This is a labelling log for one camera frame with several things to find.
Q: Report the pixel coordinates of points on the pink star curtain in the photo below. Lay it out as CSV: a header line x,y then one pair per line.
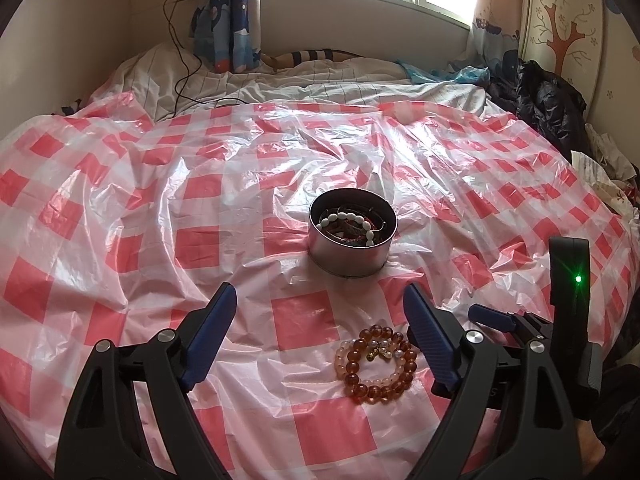
x,y
495,0

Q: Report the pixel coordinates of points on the crumpled white papers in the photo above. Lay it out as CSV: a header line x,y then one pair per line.
x,y
595,170

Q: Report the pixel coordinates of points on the blue plastic bag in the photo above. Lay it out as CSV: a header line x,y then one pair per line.
x,y
465,76

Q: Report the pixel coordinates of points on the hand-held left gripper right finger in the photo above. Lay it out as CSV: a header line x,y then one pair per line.
x,y
430,335

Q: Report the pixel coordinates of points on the white striped bedsheet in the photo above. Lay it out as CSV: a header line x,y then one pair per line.
x,y
350,85

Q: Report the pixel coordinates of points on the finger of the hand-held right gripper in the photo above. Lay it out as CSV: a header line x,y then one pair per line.
x,y
487,314

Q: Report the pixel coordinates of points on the wardrobe with tree print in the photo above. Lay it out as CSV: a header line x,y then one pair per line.
x,y
565,10

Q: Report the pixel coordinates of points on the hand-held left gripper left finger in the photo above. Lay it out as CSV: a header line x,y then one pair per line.
x,y
210,335

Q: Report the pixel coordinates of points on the black puffer jacket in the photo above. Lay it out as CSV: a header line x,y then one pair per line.
x,y
545,105

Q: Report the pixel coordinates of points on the round metal tin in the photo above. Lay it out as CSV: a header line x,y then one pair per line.
x,y
345,260

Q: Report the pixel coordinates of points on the red checkered plastic sheet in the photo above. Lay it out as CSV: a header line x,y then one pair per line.
x,y
150,210

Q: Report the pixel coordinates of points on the blue cartoon curtain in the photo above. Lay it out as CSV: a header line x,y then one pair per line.
x,y
235,20

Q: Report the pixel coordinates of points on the striped pillow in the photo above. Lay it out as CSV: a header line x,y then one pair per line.
x,y
310,55

